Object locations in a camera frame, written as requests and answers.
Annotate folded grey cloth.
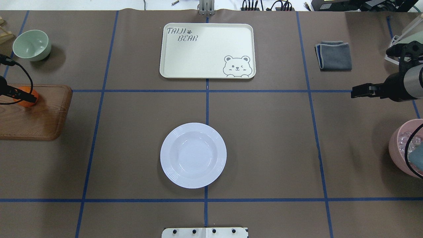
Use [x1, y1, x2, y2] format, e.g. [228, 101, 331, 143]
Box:
[315, 41, 352, 72]

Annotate cream bear serving tray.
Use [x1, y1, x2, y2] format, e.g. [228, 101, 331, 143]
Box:
[160, 22, 256, 79]

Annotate camera pole mount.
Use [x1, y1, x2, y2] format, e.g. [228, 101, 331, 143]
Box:
[197, 0, 215, 16]

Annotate white round plate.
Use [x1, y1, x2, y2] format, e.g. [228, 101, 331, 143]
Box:
[160, 123, 227, 189]

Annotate brown wooden cutting board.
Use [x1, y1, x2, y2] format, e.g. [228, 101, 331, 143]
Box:
[0, 85, 72, 141]

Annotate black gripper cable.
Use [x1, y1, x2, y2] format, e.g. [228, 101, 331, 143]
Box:
[0, 54, 34, 105]

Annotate orange mandarin fruit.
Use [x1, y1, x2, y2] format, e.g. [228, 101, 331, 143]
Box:
[17, 86, 39, 107]

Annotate light wooden rack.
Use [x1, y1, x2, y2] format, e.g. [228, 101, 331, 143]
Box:
[0, 17, 15, 44]

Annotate clear ice cubes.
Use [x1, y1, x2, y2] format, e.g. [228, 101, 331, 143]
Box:
[398, 131, 422, 156]

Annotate white wire cup rack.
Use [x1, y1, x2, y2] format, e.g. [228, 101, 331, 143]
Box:
[384, 13, 423, 66]

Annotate mint green bowl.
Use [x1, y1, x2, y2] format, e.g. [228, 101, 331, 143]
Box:
[12, 30, 52, 62]

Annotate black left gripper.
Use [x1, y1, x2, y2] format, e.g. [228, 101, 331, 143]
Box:
[0, 76, 36, 102]

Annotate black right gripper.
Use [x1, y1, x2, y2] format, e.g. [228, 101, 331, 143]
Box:
[351, 41, 423, 102]

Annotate pink bowl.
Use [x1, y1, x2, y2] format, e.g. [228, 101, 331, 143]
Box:
[388, 119, 423, 178]

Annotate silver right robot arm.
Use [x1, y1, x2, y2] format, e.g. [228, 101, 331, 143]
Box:
[351, 41, 423, 102]

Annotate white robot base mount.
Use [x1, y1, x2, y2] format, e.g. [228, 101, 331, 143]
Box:
[161, 227, 249, 238]

